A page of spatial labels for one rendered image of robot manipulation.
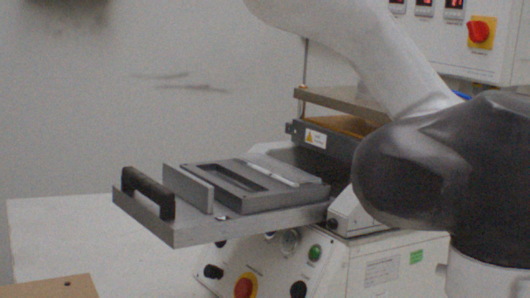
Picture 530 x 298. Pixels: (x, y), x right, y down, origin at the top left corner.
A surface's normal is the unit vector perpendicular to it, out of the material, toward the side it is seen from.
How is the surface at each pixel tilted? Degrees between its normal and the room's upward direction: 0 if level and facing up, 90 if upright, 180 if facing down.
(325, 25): 134
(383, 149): 48
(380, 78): 102
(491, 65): 90
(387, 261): 90
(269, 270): 65
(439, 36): 90
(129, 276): 0
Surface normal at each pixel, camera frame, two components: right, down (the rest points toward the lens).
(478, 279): -0.72, 0.17
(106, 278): 0.07, -0.96
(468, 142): -0.62, -0.13
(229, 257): -0.71, -0.32
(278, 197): 0.58, 0.25
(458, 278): -0.95, 0.04
